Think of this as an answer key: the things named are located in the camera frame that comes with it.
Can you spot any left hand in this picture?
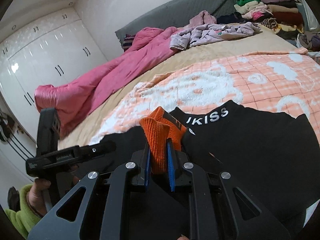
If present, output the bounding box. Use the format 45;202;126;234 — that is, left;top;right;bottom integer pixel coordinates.
27;178;51;217

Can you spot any orange white plush blanket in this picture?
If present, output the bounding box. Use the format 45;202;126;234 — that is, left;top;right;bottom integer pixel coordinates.
89;48;319;144

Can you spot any white wardrobe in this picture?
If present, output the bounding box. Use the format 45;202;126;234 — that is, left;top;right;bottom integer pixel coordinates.
1;8;107;140

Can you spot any beige bed sheet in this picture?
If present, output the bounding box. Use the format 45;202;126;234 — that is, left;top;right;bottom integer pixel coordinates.
58;26;297;150

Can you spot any green sleeve forearm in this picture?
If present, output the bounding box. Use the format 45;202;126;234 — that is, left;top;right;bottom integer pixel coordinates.
4;184;42;239

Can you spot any grey headboard cover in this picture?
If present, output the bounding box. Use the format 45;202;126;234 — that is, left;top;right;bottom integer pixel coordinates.
115;0;236;43

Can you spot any striped dark garment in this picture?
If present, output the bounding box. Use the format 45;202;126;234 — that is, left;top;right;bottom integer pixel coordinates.
121;34;136;51

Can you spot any stack of folded clothes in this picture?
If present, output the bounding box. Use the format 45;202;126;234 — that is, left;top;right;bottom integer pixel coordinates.
217;0;305;40

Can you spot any pink quilt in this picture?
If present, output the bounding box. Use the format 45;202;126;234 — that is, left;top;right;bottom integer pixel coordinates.
34;27;178;138

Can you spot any lilac crumpled garment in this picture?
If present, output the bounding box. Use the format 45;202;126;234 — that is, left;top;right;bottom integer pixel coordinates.
170;10;261;50

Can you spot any black sweater with orange cuffs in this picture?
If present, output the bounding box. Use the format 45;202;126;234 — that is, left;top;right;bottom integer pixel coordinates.
76;101;319;239

